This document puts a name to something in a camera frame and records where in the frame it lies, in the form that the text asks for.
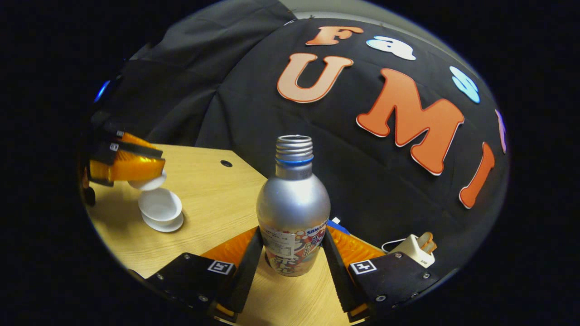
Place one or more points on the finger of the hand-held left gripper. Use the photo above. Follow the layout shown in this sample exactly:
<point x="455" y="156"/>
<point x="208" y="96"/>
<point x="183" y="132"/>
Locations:
<point x="136" y="144"/>
<point x="131" y="165"/>

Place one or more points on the white toaster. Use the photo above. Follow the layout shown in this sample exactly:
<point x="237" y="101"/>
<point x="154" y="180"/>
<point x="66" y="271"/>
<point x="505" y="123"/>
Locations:
<point x="410" y="251"/>

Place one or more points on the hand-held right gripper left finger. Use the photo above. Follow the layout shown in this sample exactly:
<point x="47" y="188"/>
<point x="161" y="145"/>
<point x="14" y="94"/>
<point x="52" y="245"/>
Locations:
<point x="248" y="271"/>

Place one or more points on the blue towel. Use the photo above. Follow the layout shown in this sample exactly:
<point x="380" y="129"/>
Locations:
<point x="340" y="227"/>

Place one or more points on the silver water bottle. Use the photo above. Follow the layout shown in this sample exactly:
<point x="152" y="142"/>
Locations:
<point x="292" y="203"/>

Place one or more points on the white teacup lid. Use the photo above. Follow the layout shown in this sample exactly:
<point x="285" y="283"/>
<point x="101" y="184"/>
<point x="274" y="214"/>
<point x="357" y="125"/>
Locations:
<point x="147" y="183"/>

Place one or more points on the white saucer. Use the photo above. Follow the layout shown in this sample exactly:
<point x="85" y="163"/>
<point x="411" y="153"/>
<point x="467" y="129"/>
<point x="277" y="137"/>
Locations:
<point x="170" y="225"/>

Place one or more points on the brown bread slice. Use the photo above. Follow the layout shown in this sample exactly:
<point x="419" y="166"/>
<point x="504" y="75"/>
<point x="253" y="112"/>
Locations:
<point x="433" y="246"/>
<point x="425" y="242"/>

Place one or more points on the white teacup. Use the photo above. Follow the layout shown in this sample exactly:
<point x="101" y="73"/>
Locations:
<point x="158" y="206"/>

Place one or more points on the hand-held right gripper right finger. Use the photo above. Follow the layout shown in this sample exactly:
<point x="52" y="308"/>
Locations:
<point x="337" y="276"/>

